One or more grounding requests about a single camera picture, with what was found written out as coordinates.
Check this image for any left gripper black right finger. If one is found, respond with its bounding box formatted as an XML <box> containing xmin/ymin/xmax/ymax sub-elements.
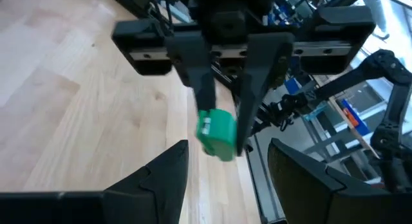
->
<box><xmin>267</xmin><ymin>138</ymin><xmax>397</xmax><ymax>224</ymax></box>

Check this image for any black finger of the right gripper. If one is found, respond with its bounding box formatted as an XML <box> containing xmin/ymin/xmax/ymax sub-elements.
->
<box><xmin>165</xmin><ymin>33</ymin><xmax>216</xmax><ymax>113</ymax></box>
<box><xmin>236</xmin><ymin>32</ymin><xmax>295</xmax><ymax>157</ymax></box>

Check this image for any black aluminium table frame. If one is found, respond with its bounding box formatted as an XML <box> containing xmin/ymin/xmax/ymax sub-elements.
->
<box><xmin>221</xmin><ymin>66</ymin><xmax>289</xmax><ymax>224</ymax></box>

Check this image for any green mini stapler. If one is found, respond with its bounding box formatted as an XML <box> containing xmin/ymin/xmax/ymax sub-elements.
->
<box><xmin>196</xmin><ymin>108</ymin><xmax>238</xmax><ymax>163</ymax></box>

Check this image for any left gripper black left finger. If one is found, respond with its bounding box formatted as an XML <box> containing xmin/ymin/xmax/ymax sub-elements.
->
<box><xmin>102</xmin><ymin>139</ymin><xmax>189</xmax><ymax>224</ymax></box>

